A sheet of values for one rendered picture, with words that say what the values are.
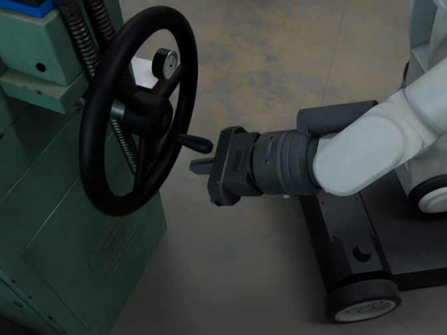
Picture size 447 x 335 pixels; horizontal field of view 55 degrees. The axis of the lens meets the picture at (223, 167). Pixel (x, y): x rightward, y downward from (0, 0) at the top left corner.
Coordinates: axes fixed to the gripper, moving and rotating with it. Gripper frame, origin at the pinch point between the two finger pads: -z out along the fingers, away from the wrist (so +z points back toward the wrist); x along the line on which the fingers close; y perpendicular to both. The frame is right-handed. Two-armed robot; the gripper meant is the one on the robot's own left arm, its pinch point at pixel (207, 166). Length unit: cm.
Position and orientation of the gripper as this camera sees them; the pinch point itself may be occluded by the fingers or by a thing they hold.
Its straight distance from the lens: 66.5
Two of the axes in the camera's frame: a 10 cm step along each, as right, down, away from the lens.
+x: 2.2, -9.1, 3.5
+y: -5.6, -4.1, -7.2
